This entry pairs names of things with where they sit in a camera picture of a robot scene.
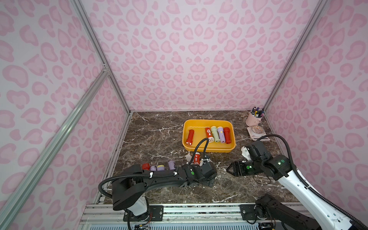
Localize plain red flashlight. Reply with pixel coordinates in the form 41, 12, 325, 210
186, 129, 195, 146

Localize red flashlight white head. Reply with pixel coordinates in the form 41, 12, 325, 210
205, 127, 214, 143

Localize green flashlight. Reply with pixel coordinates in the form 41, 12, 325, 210
210, 126, 220, 143

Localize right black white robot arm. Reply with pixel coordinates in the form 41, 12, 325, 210
227, 134, 368, 230

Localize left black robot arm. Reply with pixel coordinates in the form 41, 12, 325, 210
98, 155, 217, 211

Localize yellow plastic storage tray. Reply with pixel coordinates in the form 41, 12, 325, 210
182, 119, 236, 153

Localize red flashlight white logo centre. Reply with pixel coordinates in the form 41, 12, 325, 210
193, 152, 201, 165

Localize pink pen holder cup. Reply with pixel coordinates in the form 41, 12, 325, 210
246, 112, 262, 127

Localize pens in cup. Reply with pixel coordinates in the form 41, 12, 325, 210
251, 107, 265, 118

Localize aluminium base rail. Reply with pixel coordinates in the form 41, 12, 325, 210
77, 203, 292, 230

